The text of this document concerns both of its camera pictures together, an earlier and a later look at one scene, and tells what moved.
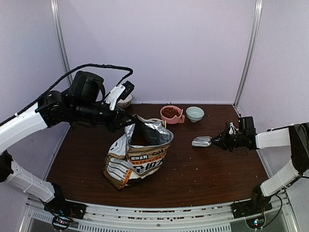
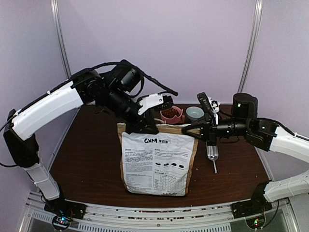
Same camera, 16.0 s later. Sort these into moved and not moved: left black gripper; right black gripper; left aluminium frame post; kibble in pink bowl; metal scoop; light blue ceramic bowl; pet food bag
Moved: right black gripper; pet food bag; left black gripper; metal scoop
Not moved: light blue ceramic bowl; left aluminium frame post; kibble in pink bowl
